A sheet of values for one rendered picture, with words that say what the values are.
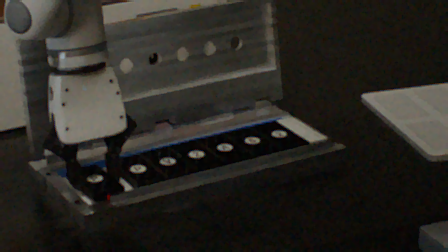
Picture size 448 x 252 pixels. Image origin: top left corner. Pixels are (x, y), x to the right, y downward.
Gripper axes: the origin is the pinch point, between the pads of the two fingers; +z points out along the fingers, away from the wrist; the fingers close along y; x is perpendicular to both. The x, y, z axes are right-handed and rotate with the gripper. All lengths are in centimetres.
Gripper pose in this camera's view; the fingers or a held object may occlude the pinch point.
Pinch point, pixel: (94, 172)
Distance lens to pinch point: 164.9
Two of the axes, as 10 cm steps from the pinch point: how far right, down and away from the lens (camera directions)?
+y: 8.8, -1.9, 4.3
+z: 1.2, 9.8, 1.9
